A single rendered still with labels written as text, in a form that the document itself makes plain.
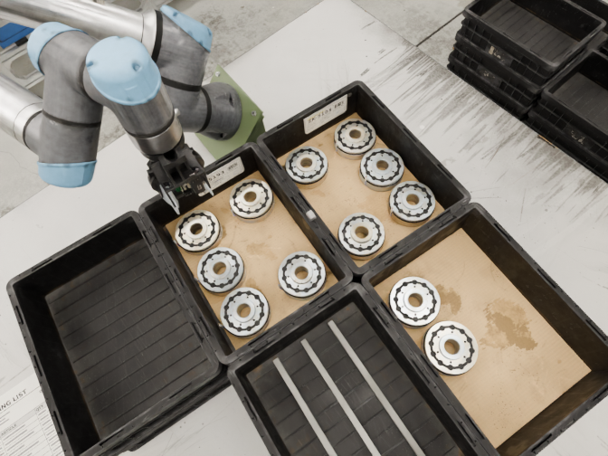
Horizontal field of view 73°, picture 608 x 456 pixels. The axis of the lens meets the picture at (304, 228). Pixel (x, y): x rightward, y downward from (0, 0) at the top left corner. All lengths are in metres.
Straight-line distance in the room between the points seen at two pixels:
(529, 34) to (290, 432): 1.65
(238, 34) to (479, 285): 2.07
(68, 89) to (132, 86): 0.12
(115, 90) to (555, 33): 1.71
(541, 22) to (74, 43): 1.72
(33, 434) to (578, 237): 1.39
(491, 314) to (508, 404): 0.17
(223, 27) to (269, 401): 2.22
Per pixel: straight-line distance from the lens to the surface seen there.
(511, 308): 0.97
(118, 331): 1.00
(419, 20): 2.67
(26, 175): 2.51
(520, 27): 1.96
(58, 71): 0.65
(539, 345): 0.97
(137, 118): 0.59
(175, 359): 0.94
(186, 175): 0.70
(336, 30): 1.52
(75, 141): 0.67
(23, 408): 1.24
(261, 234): 0.96
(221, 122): 1.09
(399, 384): 0.89
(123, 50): 0.57
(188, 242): 0.96
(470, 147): 1.27
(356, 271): 0.81
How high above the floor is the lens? 1.70
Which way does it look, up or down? 67 degrees down
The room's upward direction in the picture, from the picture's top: 10 degrees counter-clockwise
